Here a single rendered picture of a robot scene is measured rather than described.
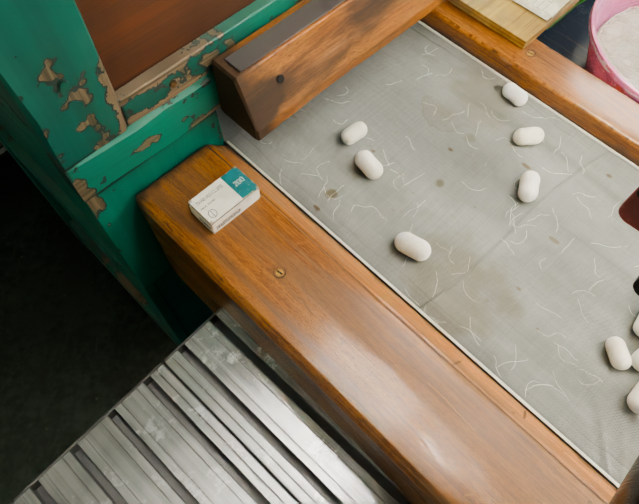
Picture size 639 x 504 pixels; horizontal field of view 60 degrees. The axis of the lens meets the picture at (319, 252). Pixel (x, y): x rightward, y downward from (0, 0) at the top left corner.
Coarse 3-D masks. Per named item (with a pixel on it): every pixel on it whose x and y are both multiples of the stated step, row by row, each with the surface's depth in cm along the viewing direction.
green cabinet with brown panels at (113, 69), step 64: (0, 0) 33; (64, 0) 36; (128, 0) 41; (192, 0) 46; (256, 0) 51; (0, 64) 36; (64, 64) 40; (128, 64) 45; (192, 64) 49; (64, 128) 43
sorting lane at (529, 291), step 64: (384, 64) 66; (448, 64) 66; (320, 128) 62; (384, 128) 62; (448, 128) 62; (512, 128) 62; (576, 128) 62; (320, 192) 58; (384, 192) 58; (448, 192) 58; (512, 192) 58; (576, 192) 58; (384, 256) 55; (448, 256) 55; (512, 256) 55; (576, 256) 55; (448, 320) 52; (512, 320) 52; (576, 320) 52; (512, 384) 49; (576, 384) 49; (576, 448) 47
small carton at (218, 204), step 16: (224, 176) 53; (240, 176) 53; (208, 192) 52; (224, 192) 52; (240, 192) 52; (256, 192) 53; (192, 208) 52; (208, 208) 52; (224, 208) 52; (240, 208) 53; (208, 224) 52; (224, 224) 53
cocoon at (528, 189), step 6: (522, 174) 58; (528, 174) 57; (534, 174) 57; (522, 180) 57; (528, 180) 57; (534, 180) 57; (522, 186) 57; (528, 186) 56; (534, 186) 56; (522, 192) 57; (528, 192) 56; (534, 192) 56; (522, 198) 57; (528, 198) 56; (534, 198) 57
